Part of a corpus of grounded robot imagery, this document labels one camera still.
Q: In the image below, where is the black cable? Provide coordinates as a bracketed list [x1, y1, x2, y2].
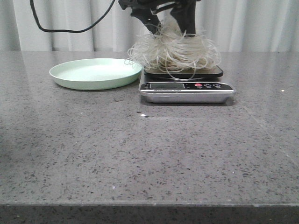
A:
[29, 0, 116, 34]

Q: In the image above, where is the white pleated curtain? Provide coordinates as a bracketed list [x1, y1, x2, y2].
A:
[0, 0, 299, 52]

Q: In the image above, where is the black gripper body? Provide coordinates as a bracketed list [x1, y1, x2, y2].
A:
[118, 0, 197, 10]

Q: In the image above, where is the white vermicelli noodle bundle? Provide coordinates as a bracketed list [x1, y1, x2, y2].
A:
[128, 17, 221, 78]

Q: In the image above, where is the black silver kitchen scale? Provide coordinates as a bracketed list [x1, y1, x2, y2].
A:
[139, 66, 235, 104]

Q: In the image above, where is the light green round plate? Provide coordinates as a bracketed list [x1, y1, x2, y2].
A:
[49, 58, 143, 90]

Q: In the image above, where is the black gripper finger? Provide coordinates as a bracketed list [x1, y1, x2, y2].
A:
[130, 8, 160, 34]
[170, 2, 196, 36]

